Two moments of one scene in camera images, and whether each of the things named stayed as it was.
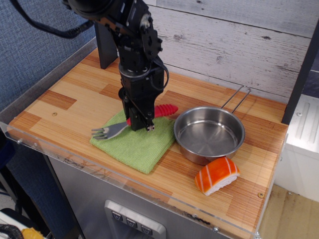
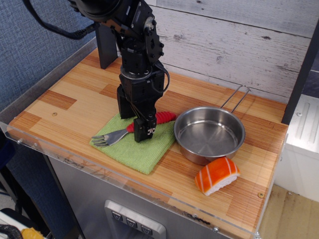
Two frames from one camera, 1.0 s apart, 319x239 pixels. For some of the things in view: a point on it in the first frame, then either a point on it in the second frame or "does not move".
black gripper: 141,91 does not move
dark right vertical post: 302,82 does not move
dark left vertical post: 106,45 does not move
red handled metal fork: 103,133 to 112,138
